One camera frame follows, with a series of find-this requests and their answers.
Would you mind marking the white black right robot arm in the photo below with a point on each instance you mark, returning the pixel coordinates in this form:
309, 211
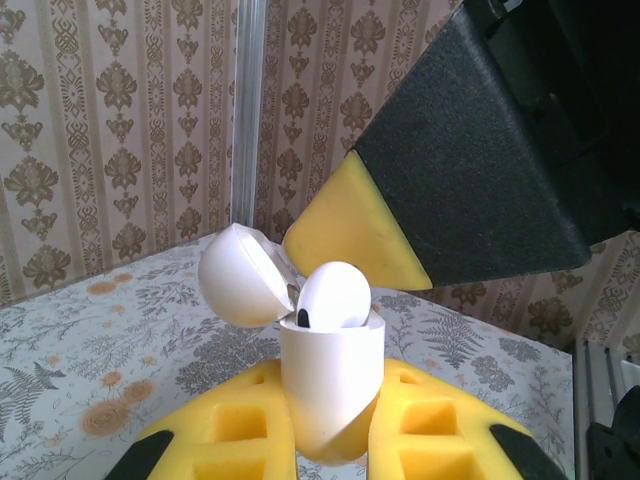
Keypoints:
620, 440

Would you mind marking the aluminium corner post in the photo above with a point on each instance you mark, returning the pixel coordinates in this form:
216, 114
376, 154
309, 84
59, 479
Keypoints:
249, 100

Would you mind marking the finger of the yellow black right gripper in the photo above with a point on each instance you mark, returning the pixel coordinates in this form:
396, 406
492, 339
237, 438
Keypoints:
460, 175

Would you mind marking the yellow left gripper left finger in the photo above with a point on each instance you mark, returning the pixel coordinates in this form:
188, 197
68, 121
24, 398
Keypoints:
235, 395

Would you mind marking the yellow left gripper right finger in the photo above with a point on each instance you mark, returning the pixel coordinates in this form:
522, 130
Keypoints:
450, 415

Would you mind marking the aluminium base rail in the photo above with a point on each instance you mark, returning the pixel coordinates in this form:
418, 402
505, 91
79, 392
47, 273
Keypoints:
600, 370

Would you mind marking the white earbud charging case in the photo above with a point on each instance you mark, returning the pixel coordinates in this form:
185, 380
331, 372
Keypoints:
330, 380

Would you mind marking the floral patterned table cover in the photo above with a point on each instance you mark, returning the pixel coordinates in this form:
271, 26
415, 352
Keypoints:
75, 375

